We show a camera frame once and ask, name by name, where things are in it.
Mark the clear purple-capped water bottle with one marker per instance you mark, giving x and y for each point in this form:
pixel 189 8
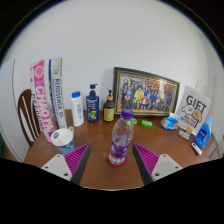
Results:
pixel 120 140

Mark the dark wooden chair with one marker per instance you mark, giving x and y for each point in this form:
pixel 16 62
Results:
pixel 25 116

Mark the white printed paper bag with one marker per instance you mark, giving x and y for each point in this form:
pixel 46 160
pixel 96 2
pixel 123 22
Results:
pixel 195 108

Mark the white remote control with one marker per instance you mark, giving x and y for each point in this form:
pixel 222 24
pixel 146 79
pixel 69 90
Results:
pixel 196 149

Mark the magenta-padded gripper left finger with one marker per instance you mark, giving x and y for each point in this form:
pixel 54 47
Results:
pixel 76 160

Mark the amber yellow-label pump bottle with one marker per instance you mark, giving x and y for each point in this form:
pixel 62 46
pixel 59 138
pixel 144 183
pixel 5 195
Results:
pixel 108 111

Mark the framed group photo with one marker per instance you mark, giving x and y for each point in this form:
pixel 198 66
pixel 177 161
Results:
pixel 146 93

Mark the blue detergent bottle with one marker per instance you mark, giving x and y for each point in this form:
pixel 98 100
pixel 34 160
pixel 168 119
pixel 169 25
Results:
pixel 202 135

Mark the orange-tipped battery pack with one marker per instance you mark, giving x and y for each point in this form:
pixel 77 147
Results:
pixel 190 129

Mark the blue patterned paper cup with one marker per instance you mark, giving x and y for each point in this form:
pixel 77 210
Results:
pixel 63 141

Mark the white blue shuttlecock tube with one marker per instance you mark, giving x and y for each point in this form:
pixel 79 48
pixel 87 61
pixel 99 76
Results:
pixel 58 93

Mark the white blue-capped lotion bottle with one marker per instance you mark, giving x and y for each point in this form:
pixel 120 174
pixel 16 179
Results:
pixel 78 111

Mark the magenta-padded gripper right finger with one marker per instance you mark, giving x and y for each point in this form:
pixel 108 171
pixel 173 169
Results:
pixel 147 160

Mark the dark blue pump bottle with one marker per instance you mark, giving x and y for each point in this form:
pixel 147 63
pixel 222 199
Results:
pixel 92 106

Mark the beige snack packet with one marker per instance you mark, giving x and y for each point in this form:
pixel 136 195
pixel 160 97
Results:
pixel 183 134

